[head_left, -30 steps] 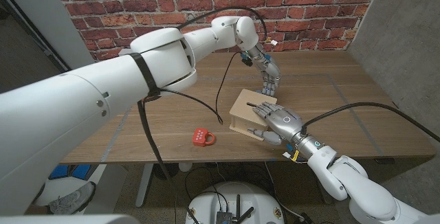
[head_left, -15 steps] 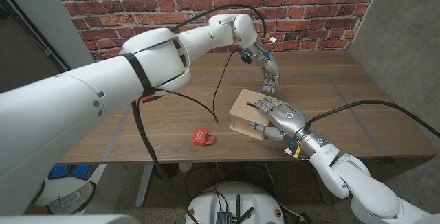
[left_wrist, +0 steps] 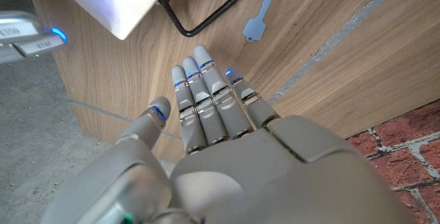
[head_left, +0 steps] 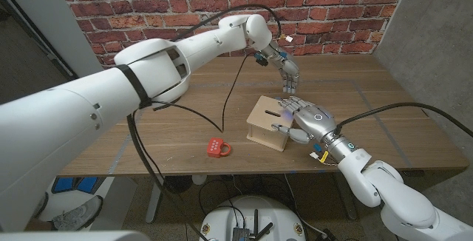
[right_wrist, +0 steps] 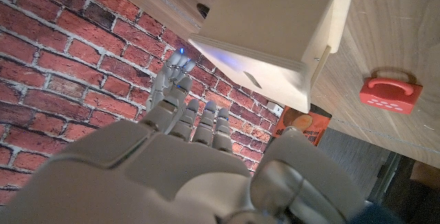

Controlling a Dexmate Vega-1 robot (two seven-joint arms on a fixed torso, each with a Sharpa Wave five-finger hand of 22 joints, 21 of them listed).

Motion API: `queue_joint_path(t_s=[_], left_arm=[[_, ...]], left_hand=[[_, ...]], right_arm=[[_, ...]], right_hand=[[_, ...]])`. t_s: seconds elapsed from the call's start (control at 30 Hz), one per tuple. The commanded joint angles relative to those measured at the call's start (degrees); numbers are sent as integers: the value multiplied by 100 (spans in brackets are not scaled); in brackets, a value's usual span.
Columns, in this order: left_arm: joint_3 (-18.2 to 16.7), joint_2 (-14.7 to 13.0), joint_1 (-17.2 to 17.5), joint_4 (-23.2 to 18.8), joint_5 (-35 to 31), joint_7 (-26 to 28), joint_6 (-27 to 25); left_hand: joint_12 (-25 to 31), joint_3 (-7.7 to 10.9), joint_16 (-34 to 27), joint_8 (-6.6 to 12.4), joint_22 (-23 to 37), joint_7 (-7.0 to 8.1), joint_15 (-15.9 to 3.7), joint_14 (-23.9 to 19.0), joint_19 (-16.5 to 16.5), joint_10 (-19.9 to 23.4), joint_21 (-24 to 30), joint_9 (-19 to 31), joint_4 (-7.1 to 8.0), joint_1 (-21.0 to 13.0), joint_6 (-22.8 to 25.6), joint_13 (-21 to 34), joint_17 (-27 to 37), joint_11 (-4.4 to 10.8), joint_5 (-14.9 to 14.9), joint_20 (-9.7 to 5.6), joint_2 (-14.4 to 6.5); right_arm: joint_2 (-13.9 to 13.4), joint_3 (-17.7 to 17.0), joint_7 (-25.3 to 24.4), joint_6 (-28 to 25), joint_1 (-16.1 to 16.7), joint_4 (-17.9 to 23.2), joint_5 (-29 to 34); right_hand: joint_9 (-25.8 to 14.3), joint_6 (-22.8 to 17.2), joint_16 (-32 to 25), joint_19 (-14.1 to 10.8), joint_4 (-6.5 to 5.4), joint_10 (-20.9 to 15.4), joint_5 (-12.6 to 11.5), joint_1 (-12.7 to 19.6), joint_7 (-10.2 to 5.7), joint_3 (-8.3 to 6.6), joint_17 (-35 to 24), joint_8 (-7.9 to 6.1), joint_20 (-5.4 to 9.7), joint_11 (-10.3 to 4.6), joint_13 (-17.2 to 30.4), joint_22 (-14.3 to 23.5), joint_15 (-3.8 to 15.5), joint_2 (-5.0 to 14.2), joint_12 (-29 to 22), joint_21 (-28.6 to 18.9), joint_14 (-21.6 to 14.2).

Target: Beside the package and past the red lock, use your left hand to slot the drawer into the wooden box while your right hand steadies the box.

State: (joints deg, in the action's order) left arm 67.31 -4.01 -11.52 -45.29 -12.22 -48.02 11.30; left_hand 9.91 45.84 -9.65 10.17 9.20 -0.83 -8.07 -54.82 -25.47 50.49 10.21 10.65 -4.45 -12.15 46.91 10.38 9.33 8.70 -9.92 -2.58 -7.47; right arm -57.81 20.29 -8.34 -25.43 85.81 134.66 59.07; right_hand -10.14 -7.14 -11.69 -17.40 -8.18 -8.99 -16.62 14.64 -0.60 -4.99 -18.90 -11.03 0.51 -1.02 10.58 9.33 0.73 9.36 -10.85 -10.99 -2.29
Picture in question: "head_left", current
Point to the grey sneaker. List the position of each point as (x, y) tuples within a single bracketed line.
[(81, 213)]

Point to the wooden box with slot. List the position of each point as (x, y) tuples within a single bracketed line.
[(266, 121)]

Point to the white table leg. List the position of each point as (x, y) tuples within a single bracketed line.
[(154, 204)]

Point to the red padlock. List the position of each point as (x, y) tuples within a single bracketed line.
[(214, 146)]

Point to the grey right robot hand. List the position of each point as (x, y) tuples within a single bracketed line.
[(314, 121)]

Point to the black antenna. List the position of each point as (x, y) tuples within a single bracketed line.
[(255, 222), (266, 230)]

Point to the grey table leg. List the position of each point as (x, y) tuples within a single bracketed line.
[(341, 196)]

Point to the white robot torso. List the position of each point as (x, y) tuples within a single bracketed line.
[(221, 219)]

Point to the grey finned electronics module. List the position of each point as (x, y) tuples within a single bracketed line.
[(240, 234)]

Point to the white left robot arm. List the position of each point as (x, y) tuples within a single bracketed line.
[(111, 97)]

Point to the white floor base blue pads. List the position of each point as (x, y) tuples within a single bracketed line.
[(77, 184)]

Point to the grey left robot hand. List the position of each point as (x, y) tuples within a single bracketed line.
[(288, 69)]

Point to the printed brick wall backdrop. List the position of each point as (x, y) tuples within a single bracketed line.
[(332, 12)]

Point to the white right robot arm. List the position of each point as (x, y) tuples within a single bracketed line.
[(395, 193)]

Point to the black round floor object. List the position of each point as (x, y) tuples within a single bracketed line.
[(181, 183)]

